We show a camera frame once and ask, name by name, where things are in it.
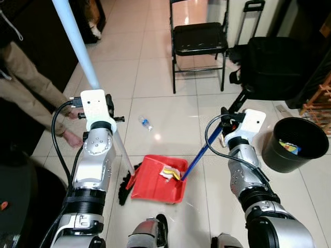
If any white shoe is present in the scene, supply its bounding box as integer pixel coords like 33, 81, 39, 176
88, 21, 103, 41

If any person in khaki trousers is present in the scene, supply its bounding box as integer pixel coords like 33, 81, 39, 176
0, 0, 86, 150

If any silver right robot leg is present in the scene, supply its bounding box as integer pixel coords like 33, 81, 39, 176
210, 232, 245, 248

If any black trolley bag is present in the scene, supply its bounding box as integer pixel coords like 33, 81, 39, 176
228, 0, 312, 102

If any silver left robot leg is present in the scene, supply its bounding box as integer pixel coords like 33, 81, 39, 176
126, 214, 169, 248

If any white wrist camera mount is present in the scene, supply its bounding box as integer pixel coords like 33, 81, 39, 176
80, 89, 117, 133
223, 108, 267, 146

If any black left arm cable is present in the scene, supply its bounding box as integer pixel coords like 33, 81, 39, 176
50, 96, 86, 193

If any wooden slat rack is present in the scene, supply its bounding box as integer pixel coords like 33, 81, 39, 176
299, 71, 331, 136

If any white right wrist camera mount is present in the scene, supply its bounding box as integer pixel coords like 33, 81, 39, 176
223, 108, 267, 146

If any black folding chair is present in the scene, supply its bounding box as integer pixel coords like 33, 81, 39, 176
169, 0, 230, 94

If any silver robot leg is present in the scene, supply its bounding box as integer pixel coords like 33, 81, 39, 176
126, 214, 169, 248
210, 232, 245, 248

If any red dustpan with blue handle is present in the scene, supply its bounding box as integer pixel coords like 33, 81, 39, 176
130, 91, 249, 204

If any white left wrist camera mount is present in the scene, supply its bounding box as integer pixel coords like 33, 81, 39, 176
80, 89, 117, 133

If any light blue handled broom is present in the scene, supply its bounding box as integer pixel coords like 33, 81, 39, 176
52, 0, 143, 206

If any clear plastic water bottle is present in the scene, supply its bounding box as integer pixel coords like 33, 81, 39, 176
138, 116, 154, 132

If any colourful wrapper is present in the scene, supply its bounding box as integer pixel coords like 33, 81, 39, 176
279, 139, 302, 155

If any black round waste bin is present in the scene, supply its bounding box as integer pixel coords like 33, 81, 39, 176
261, 117, 330, 174

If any yellow wrapper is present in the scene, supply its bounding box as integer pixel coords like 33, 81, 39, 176
164, 165, 182, 181

